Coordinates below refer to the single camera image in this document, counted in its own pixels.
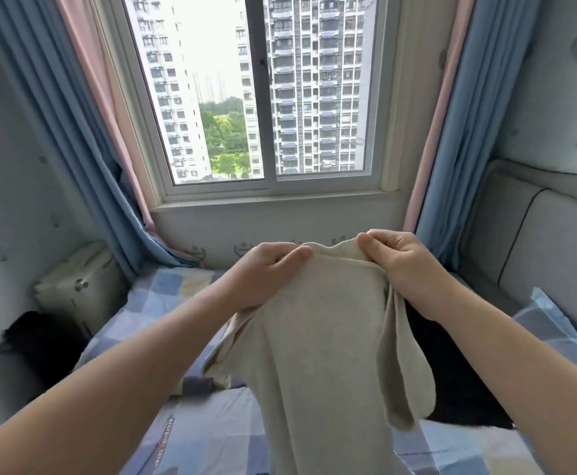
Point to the person's right hand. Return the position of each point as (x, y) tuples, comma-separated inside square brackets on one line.
[(412, 276)]

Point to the person's left hand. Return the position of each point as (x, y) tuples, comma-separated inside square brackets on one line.
[(261, 279)]

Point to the person's left thumb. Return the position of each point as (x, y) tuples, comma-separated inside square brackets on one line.
[(293, 258)]

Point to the person's right thumb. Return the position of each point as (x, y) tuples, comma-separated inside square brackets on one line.
[(370, 248)]

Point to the beige knit garment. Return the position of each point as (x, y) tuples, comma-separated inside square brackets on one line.
[(318, 351)]

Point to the person's right forearm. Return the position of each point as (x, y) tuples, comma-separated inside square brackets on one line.
[(521, 370)]

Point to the person's left forearm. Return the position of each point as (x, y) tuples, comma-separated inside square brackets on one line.
[(120, 380)]

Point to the pink curtain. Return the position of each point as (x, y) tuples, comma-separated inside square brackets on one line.
[(442, 118), (105, 108)]

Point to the black garment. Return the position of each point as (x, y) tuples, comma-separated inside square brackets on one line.
[(456, 385)]

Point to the blue curtain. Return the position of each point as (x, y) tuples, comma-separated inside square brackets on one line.
[(476, 118), (66, 118)]

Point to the grey padded headboard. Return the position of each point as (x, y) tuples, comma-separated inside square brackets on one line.
[(540, 242)]

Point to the blue checkered bed sheet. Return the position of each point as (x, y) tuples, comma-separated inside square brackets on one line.
[(209, 430)]

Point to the blue checkered pillow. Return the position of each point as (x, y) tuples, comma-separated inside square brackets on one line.
[(555, 331)]

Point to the black fabric bag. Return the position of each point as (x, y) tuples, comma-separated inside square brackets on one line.
[(41, 346)]

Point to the white sliding window frame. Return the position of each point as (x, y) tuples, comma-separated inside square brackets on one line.
[(390, 93)]

